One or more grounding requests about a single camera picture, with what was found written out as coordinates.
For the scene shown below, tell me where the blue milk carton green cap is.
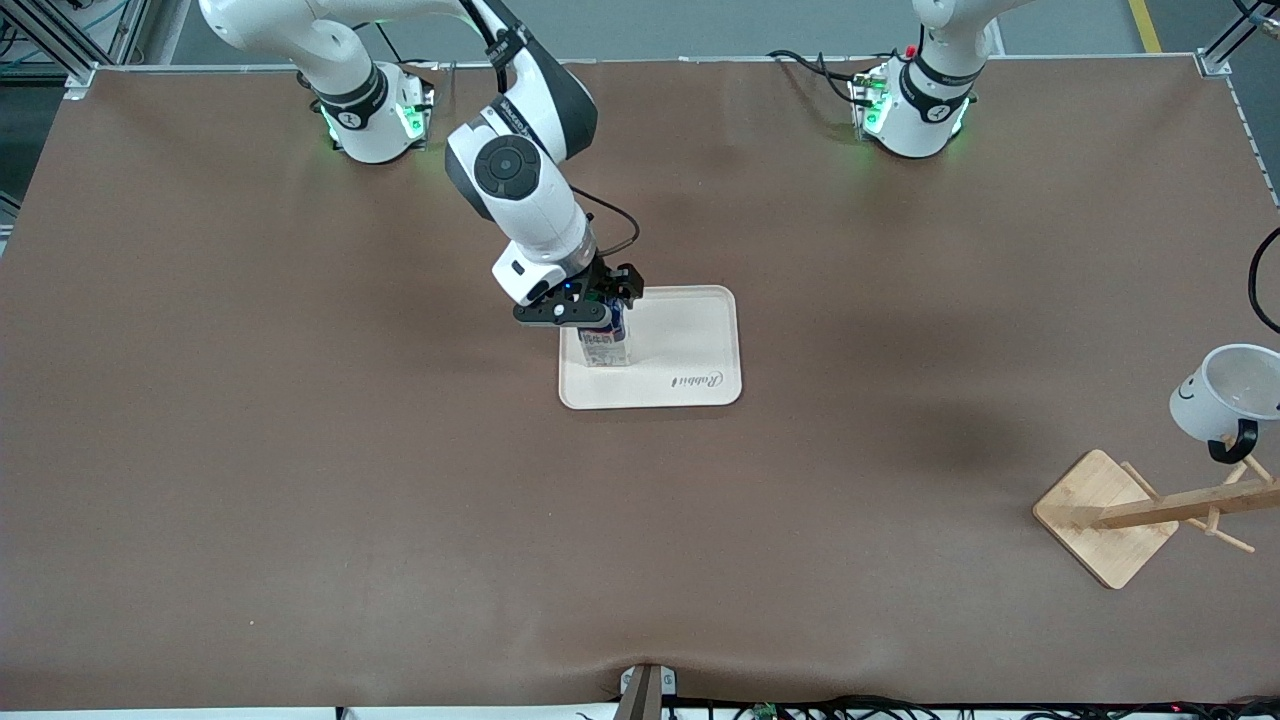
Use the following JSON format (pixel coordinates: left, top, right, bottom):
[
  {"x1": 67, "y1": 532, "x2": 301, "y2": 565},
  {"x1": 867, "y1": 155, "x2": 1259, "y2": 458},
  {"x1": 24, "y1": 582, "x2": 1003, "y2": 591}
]
[{"x1": 578, "y1": 300, "x2": 632, "y2": 368}]

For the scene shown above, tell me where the white mug black handle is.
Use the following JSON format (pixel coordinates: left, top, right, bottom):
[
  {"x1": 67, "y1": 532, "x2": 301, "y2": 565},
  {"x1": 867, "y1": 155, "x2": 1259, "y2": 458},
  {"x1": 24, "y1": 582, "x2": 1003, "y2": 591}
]
[{"x1": 1170, "y1": 344, "x2": 1280, "y2": 466}]

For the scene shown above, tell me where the wooden cup rack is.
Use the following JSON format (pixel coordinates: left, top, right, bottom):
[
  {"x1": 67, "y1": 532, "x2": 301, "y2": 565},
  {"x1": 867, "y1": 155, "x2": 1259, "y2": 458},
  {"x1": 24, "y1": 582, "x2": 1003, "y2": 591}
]
[{"x1": 1033, "y1": 433, "x2": 1280, "y2": 590}]

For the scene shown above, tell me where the beige plastic tray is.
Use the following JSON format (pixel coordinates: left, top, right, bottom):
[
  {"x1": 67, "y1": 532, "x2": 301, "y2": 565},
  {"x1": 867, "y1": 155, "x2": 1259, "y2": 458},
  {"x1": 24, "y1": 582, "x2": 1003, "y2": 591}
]
[{"x1": 558, "y1": 285, "x2": 744, "y2": 411}]

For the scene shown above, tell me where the brown table mat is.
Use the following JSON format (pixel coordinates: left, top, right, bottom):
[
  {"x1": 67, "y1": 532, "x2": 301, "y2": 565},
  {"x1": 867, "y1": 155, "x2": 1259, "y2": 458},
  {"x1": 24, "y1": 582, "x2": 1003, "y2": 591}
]
[{"x1": 0, "y1": 55, "x2": 1280, "y2": 713}]

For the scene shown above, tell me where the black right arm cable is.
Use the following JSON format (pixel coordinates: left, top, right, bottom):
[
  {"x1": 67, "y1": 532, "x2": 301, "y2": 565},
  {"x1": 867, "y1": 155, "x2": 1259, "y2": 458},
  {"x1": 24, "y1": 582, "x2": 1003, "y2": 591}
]
[{"x1": 570, "y1": 185, "x2": 641, "y2": 263}]

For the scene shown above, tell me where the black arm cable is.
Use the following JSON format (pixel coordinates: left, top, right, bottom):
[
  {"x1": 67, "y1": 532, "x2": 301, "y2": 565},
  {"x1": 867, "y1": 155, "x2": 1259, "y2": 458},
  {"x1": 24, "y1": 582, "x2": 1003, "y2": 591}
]
[
  {"x1": 1248, "y1": 228, "x2": 1280, "y2": 336},
  {"x1": 570, "y1": 185, "x2": 641, "y2": 263}
]

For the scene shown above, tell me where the black left base cable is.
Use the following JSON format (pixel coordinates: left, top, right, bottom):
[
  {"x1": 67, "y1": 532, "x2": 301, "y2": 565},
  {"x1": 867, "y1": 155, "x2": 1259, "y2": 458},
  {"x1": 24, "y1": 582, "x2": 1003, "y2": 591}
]
[{"x1": 768, "y1": 48, "x2": 876, "y2": 106}]

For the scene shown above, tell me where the black base cable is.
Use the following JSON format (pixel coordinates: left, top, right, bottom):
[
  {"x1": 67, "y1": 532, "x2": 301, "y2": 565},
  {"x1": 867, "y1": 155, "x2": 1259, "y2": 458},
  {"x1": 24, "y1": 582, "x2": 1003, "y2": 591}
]
[
  {"x1": 355, "y1": 20, "x2": 441, "y2": 73},
  {"x1": 768, "y1": 48, "x2": 876, "y2": 106}
]

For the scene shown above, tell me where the black right base cable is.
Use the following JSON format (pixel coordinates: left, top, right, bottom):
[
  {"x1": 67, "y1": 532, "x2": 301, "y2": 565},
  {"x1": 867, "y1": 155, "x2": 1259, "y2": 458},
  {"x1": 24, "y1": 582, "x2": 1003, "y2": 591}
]
[{"x1": 355, "y1": 20, "x2": 441, "y2": 73}]

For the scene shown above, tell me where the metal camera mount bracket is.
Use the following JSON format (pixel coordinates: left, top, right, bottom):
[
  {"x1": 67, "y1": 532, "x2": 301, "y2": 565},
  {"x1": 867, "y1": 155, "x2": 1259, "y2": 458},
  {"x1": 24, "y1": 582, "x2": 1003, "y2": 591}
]
[{"x1": 618, "y1": 662, "x2": 679, "y2": 720}]

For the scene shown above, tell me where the aluminium frame post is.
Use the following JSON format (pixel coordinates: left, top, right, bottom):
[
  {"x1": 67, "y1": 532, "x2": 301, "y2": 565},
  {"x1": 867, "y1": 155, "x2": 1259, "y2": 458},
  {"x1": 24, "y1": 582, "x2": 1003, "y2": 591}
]
[
  {"x1": 1195, "y1": 0, "x2": 1280, "y2": 79},
  {"x1": 0, "y1": 0, "x2": 151, "y2": 91}
]

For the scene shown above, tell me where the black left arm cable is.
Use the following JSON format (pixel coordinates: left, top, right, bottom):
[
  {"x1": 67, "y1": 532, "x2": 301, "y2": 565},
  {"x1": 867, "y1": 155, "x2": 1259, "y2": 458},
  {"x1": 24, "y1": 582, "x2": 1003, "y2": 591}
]
[{"x1": 1248, "y1": 228, "x2": 1280, "y2": 336}]

